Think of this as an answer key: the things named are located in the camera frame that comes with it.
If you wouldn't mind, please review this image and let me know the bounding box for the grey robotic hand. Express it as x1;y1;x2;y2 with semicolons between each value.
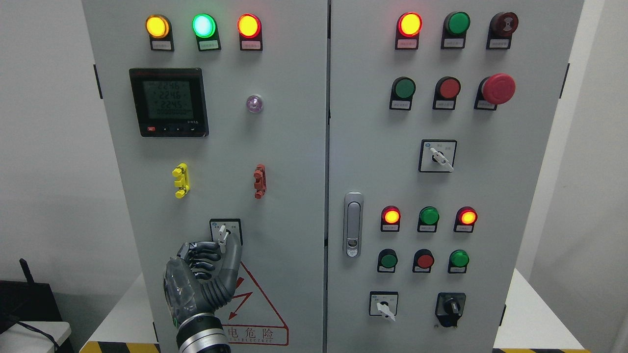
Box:
163;233;243;329

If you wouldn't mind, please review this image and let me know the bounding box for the white rotary switch door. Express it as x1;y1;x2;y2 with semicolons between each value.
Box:
209;218;244;255

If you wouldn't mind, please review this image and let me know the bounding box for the lit green indicator light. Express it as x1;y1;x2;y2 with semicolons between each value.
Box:
191;13;221;51

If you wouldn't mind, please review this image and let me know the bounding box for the yellow indicator light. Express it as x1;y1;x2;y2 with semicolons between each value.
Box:
145;14;174;51

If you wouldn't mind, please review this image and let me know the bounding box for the red electric danger warning sticker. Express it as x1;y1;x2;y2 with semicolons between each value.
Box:
217;263;289;346

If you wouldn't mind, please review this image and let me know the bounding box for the yellow terminal connector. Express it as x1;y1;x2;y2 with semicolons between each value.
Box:
171;163;190;199

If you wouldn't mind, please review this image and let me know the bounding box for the red terminal connector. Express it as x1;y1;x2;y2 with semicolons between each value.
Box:
253;164;267;200

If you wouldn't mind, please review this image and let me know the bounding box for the black digital power meter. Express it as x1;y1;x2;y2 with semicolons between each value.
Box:
129;68;210;138

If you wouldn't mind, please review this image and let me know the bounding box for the black device with antenna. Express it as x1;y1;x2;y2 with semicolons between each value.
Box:
0;258;63;333

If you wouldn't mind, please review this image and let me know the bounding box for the white box lower left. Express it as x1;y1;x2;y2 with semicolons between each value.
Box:
0;321;72;353

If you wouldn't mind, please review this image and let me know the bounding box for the clear white indicator lamp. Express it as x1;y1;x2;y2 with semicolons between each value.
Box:
245;95;264;114

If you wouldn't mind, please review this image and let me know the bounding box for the green push button lower left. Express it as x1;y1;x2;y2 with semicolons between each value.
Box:
377;249;398;273

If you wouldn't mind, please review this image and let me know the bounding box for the green push button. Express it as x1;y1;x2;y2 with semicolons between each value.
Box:
447;250;470;274
390;76;417;110
377;249;398;273

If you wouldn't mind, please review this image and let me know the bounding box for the lit red indicator lower left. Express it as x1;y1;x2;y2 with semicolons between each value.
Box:
380;205;401;232

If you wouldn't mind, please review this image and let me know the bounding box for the lit red indicator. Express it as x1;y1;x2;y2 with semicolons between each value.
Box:
380;205;401;232
453;206;478;233

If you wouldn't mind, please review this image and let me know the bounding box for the grey electrical control cabinet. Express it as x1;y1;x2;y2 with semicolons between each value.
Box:
81;0;584;353

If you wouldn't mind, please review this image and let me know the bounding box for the red push button lower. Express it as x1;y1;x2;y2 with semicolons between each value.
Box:
412;250;435;273

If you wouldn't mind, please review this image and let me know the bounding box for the red push button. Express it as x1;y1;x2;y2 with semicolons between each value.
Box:
432;76;461;110
412;250;435;273

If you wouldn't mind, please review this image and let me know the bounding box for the green indicator lower middle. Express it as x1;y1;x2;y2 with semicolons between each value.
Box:
417;206;440;233

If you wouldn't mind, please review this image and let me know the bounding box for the red indicator light left door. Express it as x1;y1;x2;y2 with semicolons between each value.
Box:
237;13;263;51

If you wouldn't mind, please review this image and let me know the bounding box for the red indicator light door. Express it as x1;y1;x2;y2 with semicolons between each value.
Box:
237;13;263;51
395;12;422;50

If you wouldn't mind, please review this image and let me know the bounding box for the green push button lower right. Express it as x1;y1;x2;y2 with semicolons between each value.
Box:
447;250;470;274

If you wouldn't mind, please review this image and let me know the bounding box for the lit red indicator lower right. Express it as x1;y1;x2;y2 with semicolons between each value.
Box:
453;206;478;233

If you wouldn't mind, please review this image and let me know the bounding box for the green push button upper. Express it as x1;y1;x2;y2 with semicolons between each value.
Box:
390;76;417;110

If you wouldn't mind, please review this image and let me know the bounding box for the red push button upper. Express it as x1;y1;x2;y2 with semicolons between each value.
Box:
432;76;461;110

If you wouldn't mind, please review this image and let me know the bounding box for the red indicator light right door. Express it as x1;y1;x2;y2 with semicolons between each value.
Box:
395;12;422;50

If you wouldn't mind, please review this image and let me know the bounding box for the red emergency stop button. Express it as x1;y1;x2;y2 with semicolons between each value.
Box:
474;73;516;110

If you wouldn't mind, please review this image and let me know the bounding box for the green indicator light top right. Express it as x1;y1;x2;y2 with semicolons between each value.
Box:
441;11;471;50

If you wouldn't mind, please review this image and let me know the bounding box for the dark red buzzer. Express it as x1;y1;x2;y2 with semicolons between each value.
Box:
485;12;520;50

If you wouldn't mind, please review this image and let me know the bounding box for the black cable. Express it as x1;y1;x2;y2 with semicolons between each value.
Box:
0;314;62;353

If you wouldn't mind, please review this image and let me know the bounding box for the silver door lock handle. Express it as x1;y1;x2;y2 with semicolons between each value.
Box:
343;192;364;258

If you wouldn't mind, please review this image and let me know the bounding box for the white rotary switch lower right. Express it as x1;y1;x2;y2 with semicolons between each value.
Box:
368;291;399;322

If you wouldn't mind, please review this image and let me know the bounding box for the white rotary switch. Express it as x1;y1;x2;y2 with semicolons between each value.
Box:
418;139;457;173
368;291;399;322

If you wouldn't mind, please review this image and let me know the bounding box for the black selector knob switch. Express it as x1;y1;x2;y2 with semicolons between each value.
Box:
435;292;466;327

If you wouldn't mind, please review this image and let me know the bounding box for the white rotary switch upper right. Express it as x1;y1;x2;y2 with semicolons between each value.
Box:
418;139;457;173

